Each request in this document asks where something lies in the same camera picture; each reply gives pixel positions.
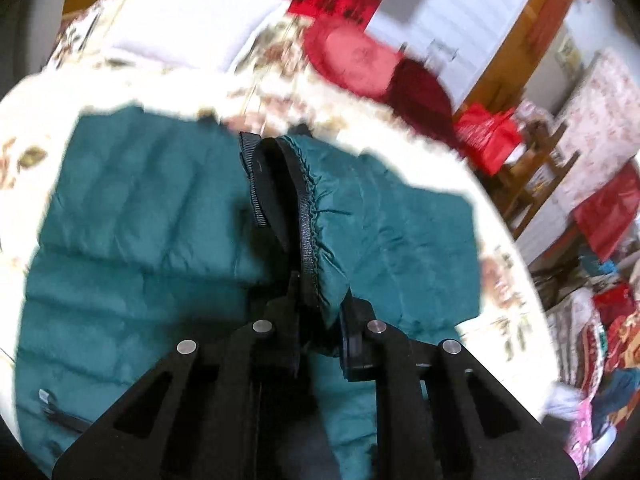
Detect dark green puffer coat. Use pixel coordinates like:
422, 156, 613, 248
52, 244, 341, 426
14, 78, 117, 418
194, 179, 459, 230
15, 107, 480, 479

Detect pile of colourful clutter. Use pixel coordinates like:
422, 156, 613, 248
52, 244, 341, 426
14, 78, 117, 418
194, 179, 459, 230
542, 250, 639, 478

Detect wooden chair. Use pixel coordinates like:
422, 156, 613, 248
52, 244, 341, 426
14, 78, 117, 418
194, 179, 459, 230
490, 120, 580, 240

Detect red shopping bag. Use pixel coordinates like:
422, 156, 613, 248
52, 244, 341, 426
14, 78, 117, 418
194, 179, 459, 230
454, 103, 523, 177

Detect dark red velvet cushion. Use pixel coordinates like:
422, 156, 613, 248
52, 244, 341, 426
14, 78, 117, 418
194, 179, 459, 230
386, 58, 460, 150

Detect floral cream bed quilt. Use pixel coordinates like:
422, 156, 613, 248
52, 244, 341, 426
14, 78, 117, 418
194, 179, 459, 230
1, 0, 559, 448

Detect red heart-shaped cushion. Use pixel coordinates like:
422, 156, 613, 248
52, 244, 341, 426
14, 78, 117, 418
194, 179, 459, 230
302, 18, 402, 102

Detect white square pillow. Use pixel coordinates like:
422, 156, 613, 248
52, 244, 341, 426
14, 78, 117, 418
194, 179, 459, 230
101, 0, 291, 72

